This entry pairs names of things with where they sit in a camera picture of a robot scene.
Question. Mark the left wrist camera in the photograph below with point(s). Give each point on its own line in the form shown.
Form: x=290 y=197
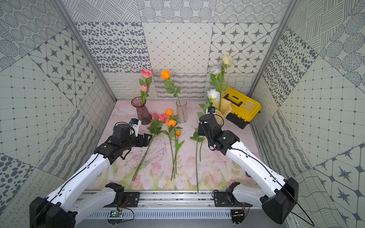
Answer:
x=135 y=124

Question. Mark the white perforated cable tray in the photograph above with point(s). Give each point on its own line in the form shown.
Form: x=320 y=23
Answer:
x=163 y=214

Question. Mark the cream white rose stem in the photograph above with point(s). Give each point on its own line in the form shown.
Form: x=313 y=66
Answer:
x=226 y=63

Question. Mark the purple ribbed glass vase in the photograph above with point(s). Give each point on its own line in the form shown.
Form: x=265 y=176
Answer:
x=142 y=111

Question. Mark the orange rose large stem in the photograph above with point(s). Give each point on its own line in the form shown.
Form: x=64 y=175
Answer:
x=170 y=86

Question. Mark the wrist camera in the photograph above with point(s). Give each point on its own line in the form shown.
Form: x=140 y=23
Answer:
x=135 y=124
x=211 y=110

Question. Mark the yellow black toolbox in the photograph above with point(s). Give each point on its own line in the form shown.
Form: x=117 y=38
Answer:
x=244 y=108

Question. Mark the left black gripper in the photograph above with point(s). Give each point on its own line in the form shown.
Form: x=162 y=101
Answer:
x=144 y=139

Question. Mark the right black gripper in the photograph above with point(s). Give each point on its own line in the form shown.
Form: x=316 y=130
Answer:
x=201 y=130

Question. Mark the orange rose far stem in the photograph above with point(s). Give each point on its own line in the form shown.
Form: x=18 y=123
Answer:
x=170 y=114

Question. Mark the pink rose stem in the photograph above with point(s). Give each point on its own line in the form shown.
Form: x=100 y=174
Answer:
x=155 y=129
x=146 y=78

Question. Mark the orange rose middle stem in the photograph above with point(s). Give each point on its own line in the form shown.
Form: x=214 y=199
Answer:
x=172 y=127

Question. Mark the pink tulip flower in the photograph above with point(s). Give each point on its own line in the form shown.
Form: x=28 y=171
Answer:
x=144 y=93

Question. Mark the aluminium rail base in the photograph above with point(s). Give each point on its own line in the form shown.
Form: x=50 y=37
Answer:
x=199 y=200

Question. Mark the clear textured glass vase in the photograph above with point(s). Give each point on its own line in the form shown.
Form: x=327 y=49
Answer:
x=181 y=106

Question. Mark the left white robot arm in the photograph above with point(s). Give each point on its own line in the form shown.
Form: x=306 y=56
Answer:
x=61 y=209

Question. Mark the blue white rose stem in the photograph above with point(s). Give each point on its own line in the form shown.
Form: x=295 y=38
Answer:
x=216 y=79

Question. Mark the orange tulip flower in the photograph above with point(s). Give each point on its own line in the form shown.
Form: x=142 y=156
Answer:
x=178 y=145

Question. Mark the cream fluted vase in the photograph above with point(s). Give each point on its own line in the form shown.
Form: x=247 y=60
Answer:
x=222 y=109

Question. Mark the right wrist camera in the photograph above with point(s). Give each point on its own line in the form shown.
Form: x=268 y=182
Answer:
x=211 y=110

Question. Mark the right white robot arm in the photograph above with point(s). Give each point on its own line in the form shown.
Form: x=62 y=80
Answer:
x=277 y=196

